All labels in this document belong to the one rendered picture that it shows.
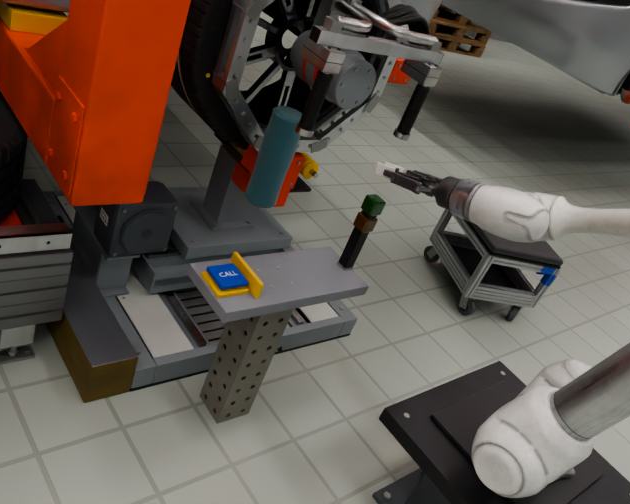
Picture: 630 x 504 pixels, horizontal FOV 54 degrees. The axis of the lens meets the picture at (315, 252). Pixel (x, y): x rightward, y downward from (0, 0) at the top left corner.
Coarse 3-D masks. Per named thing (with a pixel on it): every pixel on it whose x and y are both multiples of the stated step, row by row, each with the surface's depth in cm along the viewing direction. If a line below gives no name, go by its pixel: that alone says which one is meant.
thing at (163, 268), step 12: (156, 252) 182; (168, 252) 184; (252, 252) 204; (264, 252) 207; (276, 252) 211; (132, 264) 186; (144, 264) 180; (156, 264) 181; (168, 264) 184; (180, 264) 187; (144, 276) 181; (156, 276) 177; (168, 276) 180; (180, 276) 183; (156, 288) 180; (168, 288) 183; (180, 288) 186
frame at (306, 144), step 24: (240, 0) 140; (264, 0) 139; (384, 0) 162; (240, 24) 140; (240, 48) 143; (216, 72) 150; (240, 72) 148; (384, 72) 177; (240, 96) 152; (240, 120) 157; (336, 120) 184; (312, 144) 177
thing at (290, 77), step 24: (288, 0) 156; (312, 0) 160; (264, 24) 156; (288, 24) 160; (312, 24) 169; (264, 48) 160; (288, 48) 171; (264, 72) 167; (288, 72) 170; (264, 96) 191; (288, 96) 175; (264, 120) 177
